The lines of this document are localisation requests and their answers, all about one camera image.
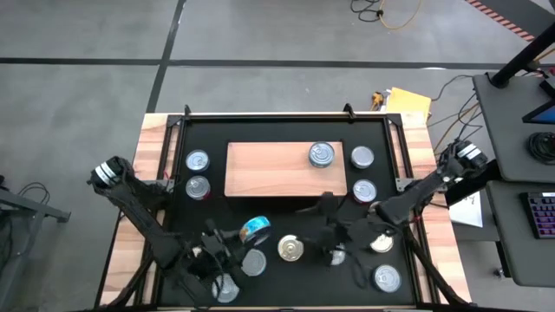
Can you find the yellow power plug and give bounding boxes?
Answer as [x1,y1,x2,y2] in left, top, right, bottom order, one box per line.
[370,90,386,112]

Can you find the yellow paper pad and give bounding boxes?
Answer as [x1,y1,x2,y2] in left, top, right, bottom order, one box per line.
[385,86,433,120]

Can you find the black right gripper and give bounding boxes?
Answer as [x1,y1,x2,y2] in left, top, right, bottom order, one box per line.
[295,205,348,270]

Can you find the black metal rig frame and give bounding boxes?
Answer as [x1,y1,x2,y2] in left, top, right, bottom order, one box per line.
[93,103,473,312]

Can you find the pale-lid can white blue label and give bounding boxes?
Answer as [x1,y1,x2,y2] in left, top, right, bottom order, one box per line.
[369,231,395,255]

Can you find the silver pull-tab tuna can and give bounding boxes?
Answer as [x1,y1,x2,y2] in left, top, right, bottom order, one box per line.
[211,273,241,304]

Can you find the tuna can bright blue label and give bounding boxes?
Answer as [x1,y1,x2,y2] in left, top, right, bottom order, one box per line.
[238,215,273,247]

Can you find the coiled black cable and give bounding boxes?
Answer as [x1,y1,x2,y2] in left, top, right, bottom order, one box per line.
[526,131,555,166]

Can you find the yellow extension cable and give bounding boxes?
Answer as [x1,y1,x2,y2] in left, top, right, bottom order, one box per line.
[376,0,424,31]

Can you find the teal snack tuna can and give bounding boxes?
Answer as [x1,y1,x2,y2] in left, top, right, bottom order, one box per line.
[329,246,348,266]
[308,140,336,169]

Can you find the black floor cable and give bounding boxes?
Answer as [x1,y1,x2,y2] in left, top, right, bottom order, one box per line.
[349,0,385,23]
[430,74,476,103]

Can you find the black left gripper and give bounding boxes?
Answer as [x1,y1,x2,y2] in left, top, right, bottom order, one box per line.
[199,227,255,274]

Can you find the black table mat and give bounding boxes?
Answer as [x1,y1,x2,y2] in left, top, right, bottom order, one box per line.
[158,120,418,307]

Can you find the grey metal stand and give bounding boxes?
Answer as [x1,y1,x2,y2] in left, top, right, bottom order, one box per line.
[0,175,73,312]

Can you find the wooden shelf black metal legs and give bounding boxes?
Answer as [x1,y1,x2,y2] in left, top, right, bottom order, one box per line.
[223,140,349,199]

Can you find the green white label tuna can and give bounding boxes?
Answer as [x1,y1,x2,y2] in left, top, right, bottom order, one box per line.
[349,145,375,170]
[240,248,268,277]

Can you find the monitor with blue screen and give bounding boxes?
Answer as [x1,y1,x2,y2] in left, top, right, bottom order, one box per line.
[521,98,555,127]

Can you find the silver tuna can red label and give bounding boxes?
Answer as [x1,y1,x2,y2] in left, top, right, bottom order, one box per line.
[351,179,379,205]
[185,174,212,202]

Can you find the white paper sheet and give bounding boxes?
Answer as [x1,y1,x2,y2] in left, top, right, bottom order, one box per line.
[447,189,485,230]

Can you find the silver tuna can blue label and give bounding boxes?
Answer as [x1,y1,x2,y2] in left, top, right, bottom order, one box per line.
[372,263,402,294]
[185,148,212,173]

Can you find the backlit black keyboard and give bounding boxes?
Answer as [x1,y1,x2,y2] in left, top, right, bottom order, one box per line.
[519,190,555,240]

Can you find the grey desk panel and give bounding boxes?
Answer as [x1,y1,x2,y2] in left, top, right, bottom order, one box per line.
[471,72,555,183]
[485,179,555,288]

